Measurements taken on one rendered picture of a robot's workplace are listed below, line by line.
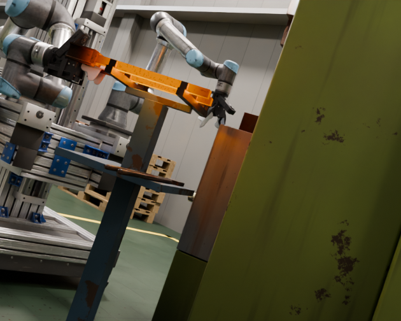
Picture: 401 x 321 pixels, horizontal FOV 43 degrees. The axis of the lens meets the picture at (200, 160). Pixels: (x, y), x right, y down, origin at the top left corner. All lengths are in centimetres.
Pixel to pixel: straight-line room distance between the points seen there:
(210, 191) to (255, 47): 449
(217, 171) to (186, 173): 444
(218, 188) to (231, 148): 14
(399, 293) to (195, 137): 512
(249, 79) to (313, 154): 462
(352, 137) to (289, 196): 22
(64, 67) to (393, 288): 108
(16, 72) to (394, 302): 123
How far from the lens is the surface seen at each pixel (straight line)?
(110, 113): 261
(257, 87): 584
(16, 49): 169
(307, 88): 141
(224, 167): 169
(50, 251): 244
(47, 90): 170
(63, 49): 164
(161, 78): 138
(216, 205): 169
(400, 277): 124
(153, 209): 598
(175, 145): 639
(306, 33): 146
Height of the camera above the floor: 73
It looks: 1 degrees up
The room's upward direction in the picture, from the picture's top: 19 degrees clockwise
